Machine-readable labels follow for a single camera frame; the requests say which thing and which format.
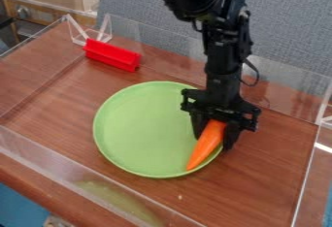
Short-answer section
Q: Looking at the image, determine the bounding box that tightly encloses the green round plate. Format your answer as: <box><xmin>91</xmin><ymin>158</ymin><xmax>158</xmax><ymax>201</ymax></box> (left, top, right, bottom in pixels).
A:
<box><xmin>92</xmin><ymin>81</ymin><xmax>225</xmax><ymax>179</ymax></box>

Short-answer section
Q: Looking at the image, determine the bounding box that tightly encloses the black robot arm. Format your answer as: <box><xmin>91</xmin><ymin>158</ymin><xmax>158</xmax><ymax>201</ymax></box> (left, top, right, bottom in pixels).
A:
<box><xmin>163</xmin><ymin>0</ymin><xmax>261</xmax><ymax>149</ymax></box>

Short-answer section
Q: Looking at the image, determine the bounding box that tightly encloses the red plastic block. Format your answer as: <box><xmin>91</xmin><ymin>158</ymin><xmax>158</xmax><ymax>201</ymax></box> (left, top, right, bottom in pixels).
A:
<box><xmin>83</xmin><ymin>39</ymin><xmax>142</xmax><ymax>72</ymax></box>

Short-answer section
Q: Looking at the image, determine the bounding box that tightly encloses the orange toy carrot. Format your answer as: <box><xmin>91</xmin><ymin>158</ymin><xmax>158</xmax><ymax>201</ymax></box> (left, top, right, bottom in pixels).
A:
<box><xmin>186</xmin><ymin>119</ymin><xmax>226</xmax><ymax>170</ymax></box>

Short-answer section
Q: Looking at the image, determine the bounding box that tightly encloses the clear acrylic triangular bracket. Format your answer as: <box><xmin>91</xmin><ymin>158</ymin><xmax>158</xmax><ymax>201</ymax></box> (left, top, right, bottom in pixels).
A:
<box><xmin>62</xmin><ymin>14</ymin><xmax>112</xmax><ymax>47</ymax></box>

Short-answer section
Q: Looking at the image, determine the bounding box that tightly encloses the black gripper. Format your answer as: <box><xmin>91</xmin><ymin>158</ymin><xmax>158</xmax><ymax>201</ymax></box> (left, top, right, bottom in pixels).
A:
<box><xmin>181</xmin><ymin>88</ymin><xmax>261</xmax><ymax>150</ymax></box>

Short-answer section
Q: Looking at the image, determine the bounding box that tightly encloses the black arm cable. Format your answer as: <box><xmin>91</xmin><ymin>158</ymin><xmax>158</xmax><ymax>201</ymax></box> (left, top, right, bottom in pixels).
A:
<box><xmin>238</xmin><ymin>57</ymin><xmax>262</xmax><ymax>87</ymax></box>

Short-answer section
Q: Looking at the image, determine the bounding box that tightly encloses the clear acrylic enclosure wall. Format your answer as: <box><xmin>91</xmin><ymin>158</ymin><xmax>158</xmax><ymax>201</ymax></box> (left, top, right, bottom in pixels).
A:
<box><xmin>0</xmin><ymin>20</ymin><xmax>327</xmax><ymax>227</ymax></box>

